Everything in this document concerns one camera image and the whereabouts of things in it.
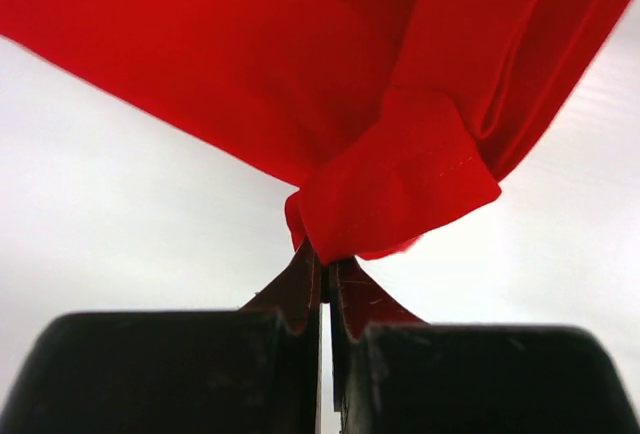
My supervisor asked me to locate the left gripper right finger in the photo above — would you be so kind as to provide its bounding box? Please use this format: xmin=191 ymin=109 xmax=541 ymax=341
xmin=327 ymin=259 xmax=638 ymax=433

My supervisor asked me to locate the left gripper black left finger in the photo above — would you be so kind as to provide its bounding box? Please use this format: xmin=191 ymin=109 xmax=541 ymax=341
xmin=1 ymin=245 xmax=322 ymax=434

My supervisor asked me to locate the red teddy bear t-shirt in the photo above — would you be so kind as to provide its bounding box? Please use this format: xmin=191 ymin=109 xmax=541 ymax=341
xmin=1 ymin=0 xmax=631 ymax=263

